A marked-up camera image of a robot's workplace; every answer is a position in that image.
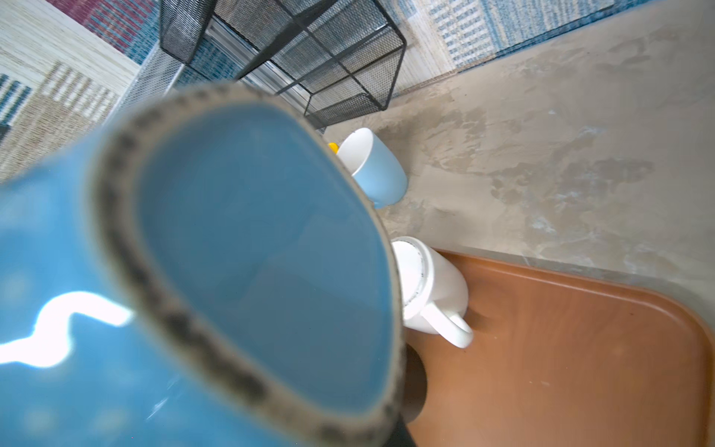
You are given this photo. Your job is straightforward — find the light blue mug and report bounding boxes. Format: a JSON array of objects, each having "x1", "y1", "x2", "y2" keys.
[{"x1": 337, "y1": 128, "x2": 408, "y2": 209}]

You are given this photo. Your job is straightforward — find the white mug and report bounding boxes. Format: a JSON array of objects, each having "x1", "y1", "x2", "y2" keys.
[{"x1": 391, "y1": 237, "x2": 474, "y2": 348}]

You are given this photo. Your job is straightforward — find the teal blue mug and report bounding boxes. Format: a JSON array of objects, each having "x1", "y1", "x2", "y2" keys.
[{"x1": 1, "y1": 81, "x2": 413, "y2": 446}]

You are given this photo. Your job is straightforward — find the black mug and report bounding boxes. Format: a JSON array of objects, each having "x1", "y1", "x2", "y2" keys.
[{"x1": 400, "y1": 345, "x2": 428, "y2": 424}]

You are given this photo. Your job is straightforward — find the brown plastic tray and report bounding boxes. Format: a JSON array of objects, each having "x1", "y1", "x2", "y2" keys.
[{"x1": 408, "y1": 253, "x2": 714, "y2": 446}]

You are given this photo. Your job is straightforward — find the black wire shelf rack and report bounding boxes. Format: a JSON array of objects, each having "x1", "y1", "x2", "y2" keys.
[{"x1": 159, "y1": 1, "x2": 407, "y2": 129}]

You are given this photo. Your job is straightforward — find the white wire mesh basket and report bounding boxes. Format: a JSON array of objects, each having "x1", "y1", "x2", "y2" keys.
[{"x1": 106, "y1": 43, "x2": 184, "y2": 122}]

